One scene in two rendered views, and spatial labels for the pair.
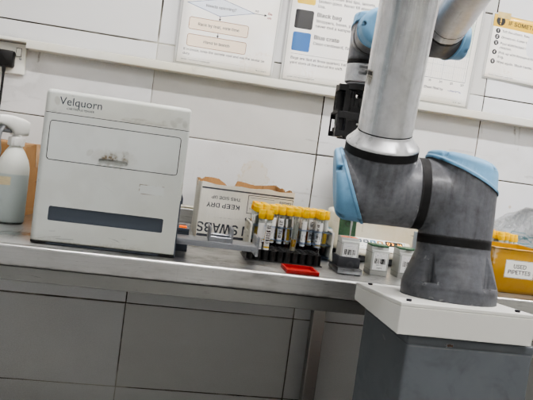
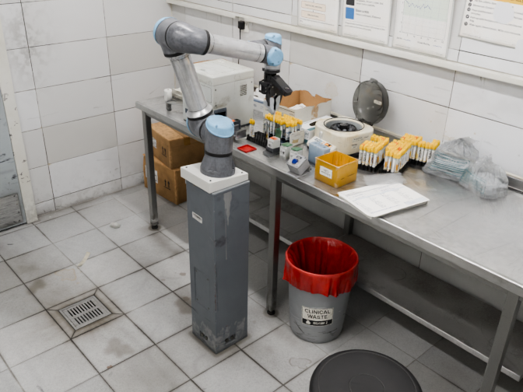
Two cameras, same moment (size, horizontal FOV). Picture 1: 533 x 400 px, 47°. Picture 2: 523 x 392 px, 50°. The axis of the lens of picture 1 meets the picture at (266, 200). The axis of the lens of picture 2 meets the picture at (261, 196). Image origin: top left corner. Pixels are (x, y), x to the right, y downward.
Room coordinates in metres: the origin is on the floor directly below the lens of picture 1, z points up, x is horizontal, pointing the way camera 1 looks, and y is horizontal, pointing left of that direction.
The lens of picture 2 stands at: (-0.04, -2.23, 1.93)
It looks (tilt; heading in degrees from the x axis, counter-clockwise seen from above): 27 degrees down; 57
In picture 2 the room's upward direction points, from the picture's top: 2 degrees clockwise
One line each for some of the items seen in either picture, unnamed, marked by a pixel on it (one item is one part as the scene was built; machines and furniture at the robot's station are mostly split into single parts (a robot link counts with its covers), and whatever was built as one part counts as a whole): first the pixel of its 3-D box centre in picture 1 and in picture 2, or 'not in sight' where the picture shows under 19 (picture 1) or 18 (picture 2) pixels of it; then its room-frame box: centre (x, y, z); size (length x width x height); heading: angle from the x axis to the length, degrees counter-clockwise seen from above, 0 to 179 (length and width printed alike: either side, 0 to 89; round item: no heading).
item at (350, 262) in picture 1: (345, 263); (273, 149); (1.36, -0.19, 0.89); 0.09 x 0.05 x 0.04; 7
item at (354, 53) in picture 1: (368, 40); (272, 47); (1.35, -0.17, 1.38); 0.09 x 0.08 x 0.11; 0
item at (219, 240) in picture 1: (208, 236); (228, 127); (1.28, 0.11, 0.92); 0.21 x 0.07 x 0.05; 99
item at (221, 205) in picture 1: (239, 210); (296, 112); (1.68, 0.07, 0.95); 0.29 x 0.25 x 0.15; 9
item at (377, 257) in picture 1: (376, 259); (286, 151); (1.38, -0.26, 0.91); 0.05 x 0.04 x 0.07; 9
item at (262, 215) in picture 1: (283, 235); (264, 131); (1.40, -0.05, 0.93); 0.17 x 0.09 x 0.11; 99
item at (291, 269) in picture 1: (299, 269); (247, 148); (1.27, -0.09, 0.88); 0.07 x 0.07 x 0.01; 9
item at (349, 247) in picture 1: (347, 251); (273, 144); (1.36, -0.19, 0.92); 0.05 x 0.04 x 0.06; 7
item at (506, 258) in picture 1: (504, 266); (335, 169); (1.43, -0.57, 0.93); 0.13 x 0.13 x 0.10; 8
